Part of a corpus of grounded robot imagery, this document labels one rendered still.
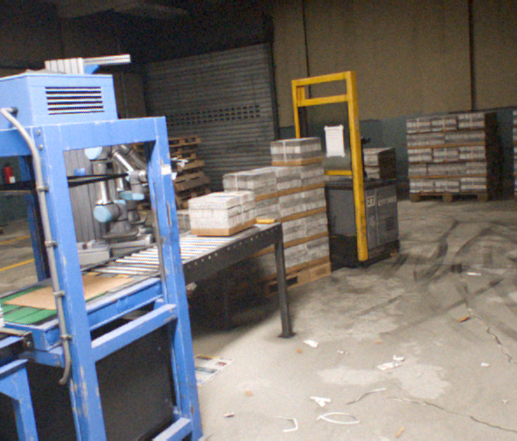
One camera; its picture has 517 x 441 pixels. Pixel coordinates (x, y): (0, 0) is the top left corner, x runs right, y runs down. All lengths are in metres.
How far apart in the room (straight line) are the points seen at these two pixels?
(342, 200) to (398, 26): 5.81
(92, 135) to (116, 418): 1.19
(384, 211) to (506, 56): 5.38
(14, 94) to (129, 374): 1.25
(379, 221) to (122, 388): 3.75
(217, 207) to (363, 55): 7.99
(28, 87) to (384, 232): 4.22
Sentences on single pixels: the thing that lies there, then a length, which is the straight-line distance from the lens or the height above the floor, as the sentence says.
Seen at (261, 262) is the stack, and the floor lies 0.31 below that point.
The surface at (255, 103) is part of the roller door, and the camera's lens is 12.22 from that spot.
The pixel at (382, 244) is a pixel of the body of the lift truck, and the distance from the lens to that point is 5.94.
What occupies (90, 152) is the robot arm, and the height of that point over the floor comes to 1.39.
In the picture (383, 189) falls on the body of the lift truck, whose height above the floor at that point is 0.71.
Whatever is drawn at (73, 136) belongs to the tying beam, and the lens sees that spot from 2.27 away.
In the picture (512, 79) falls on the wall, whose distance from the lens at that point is 10.69.
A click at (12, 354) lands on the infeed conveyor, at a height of 0.73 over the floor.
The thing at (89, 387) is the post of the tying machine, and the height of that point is 0.56.
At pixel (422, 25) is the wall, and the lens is 11.03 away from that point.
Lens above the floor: 1.49
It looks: 10 degrees down
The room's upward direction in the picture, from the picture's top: 5 degrees counter-clockwise
